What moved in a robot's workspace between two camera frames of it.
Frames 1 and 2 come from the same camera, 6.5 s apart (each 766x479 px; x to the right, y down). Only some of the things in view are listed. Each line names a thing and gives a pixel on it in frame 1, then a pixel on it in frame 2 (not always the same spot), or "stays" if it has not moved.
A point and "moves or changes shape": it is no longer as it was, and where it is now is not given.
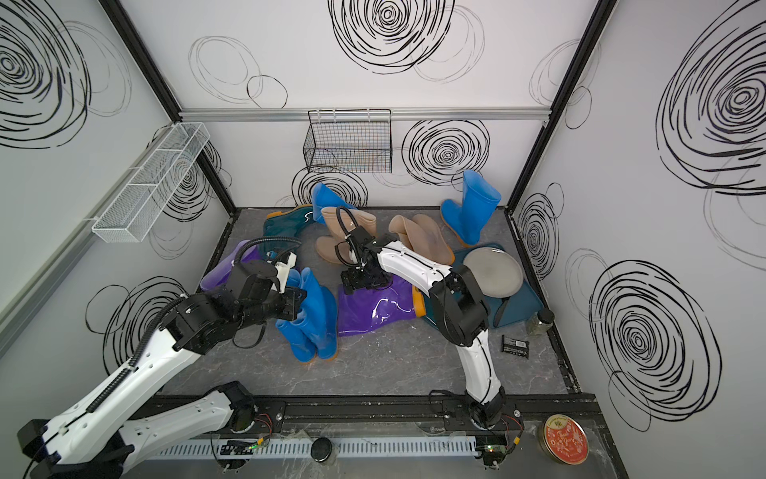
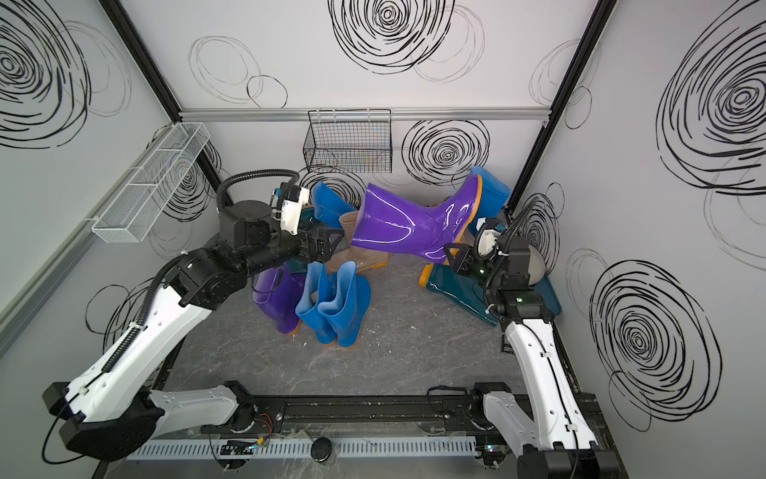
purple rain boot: x=219 y=274 moves or changes shape
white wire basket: x=132 y=213 stays
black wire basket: x=349 y=141 stays
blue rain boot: x=291 y=329 → x=323 y=288
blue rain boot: x=320 y=315 → x=348 y=311
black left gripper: x=296 y=297 → x=324 y=250
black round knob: x=320 y=449 stays
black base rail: x=394 y=411 stays
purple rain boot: x=367 y=308 → x=384 y=223
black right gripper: x=353 y=283 → x=465 y=255
